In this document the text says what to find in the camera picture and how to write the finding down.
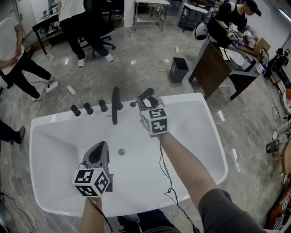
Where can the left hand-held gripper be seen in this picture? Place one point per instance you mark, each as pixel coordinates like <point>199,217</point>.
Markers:
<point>86,179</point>

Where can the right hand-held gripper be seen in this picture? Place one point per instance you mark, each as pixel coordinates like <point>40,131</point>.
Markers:
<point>157,123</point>

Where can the black handheld shower head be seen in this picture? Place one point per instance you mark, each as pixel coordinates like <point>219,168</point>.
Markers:
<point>147,92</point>

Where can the person's left forearm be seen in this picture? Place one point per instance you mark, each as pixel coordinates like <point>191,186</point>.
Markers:
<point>92,216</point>

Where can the person's right forearm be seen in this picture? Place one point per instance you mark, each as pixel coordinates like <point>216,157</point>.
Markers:
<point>184,168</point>

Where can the dark round disc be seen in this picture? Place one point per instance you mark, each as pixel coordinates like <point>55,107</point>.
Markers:
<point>133,104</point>

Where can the white bathtub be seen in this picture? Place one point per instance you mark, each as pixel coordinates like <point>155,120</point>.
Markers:
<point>68,148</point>

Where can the black curved faucet spout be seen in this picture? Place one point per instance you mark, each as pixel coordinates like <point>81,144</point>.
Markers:
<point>116,102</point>

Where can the black trash bin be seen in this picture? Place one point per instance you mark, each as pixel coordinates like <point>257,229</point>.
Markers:
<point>179,70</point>

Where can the black faucet knob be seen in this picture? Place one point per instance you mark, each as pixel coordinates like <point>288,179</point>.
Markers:
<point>88,108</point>
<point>103,105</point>
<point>75,110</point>

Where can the dark wooden desk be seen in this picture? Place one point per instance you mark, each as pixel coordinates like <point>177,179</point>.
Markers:
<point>211,68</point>

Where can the white power strip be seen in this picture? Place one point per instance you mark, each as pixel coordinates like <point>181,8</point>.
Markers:
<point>71,90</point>
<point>51,87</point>

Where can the black office chair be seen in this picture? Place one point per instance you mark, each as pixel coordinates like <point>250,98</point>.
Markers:
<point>104,44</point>

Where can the white column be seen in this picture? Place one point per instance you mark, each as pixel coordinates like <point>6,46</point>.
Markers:
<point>129,12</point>

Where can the steel table with white top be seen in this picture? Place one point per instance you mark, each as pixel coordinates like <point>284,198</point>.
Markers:
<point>152,1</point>

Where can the white mug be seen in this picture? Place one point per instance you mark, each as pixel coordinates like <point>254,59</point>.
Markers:
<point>246,64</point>

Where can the dark metal table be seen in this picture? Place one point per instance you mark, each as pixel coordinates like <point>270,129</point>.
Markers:
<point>193,8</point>

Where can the cardboard box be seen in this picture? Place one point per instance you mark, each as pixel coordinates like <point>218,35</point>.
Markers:
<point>262,45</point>

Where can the black desk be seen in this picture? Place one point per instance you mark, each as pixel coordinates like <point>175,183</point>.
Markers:
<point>43,25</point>

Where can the person's grey t-shirt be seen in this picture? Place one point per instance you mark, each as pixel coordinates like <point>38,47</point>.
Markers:
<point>227,216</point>

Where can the orange sofa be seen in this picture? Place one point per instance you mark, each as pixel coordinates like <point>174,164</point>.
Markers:
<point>274,216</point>

